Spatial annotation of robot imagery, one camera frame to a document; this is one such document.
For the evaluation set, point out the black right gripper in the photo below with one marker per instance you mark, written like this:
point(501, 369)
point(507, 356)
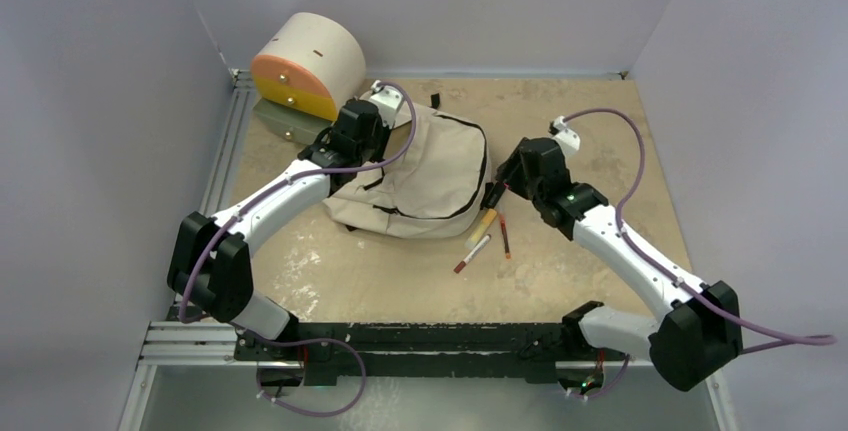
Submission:
point(510, 173)

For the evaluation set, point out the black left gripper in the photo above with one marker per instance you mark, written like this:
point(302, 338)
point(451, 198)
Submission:
point(383, 133)

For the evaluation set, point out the thin red pen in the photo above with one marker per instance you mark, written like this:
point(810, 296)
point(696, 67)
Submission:
point(505, 236)

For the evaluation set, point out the beige canvas backpack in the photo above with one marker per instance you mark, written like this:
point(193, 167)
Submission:
point(433, 191)

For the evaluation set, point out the white brown marker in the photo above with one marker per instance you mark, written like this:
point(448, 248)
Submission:
point(475, 250)

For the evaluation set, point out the black pink highlighter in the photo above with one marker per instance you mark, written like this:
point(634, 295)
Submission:
point(494, 191)

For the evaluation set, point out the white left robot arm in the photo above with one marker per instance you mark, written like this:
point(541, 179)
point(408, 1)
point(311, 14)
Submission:
point(211, 265)

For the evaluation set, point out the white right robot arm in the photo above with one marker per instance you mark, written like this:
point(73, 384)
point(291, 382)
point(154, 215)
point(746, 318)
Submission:
point(692, 331)

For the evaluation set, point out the yellow orange highlighter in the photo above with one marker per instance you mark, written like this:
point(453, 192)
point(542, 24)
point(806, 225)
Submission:
point(481, 228)

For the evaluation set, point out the round drawer cabinet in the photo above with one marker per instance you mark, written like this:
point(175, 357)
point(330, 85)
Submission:
point(304, 74)

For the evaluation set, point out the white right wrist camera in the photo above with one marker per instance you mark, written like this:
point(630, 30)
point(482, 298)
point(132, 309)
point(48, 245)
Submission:
point(567, 139)

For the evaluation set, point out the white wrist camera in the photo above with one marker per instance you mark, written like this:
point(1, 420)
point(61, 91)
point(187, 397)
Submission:
point(385, 98)
point(567, 139)

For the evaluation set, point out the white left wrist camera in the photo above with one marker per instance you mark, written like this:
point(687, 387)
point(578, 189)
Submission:
point(385, 98)

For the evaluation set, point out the aluminium side rail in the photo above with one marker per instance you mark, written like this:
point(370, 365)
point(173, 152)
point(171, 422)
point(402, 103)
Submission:
point(212, 140)

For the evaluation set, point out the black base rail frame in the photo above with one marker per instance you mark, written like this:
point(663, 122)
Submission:
point(324, 352)

